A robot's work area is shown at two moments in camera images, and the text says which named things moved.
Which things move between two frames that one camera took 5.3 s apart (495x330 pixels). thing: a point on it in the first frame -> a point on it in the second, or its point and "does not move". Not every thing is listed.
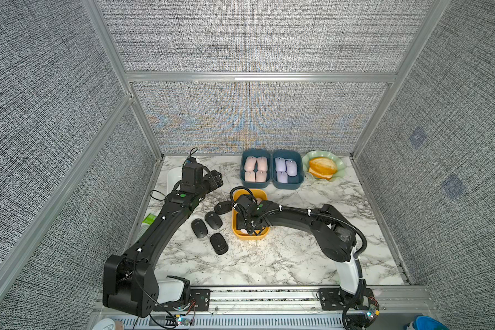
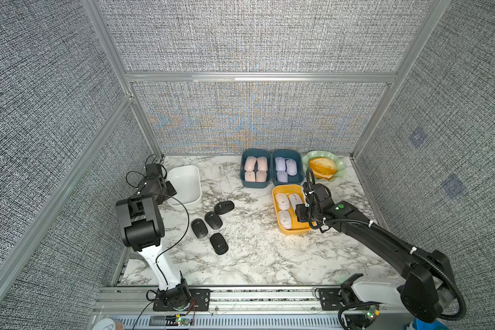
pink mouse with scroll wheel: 262,163 does not move
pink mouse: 250,162 does not move
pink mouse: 261,176 does not move
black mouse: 199,228 does not move
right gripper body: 244,223 -> 301,212
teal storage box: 256,152 does not move
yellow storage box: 243,234 -> 298,227
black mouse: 213,220 does not move
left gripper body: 210,183 -> 169,191
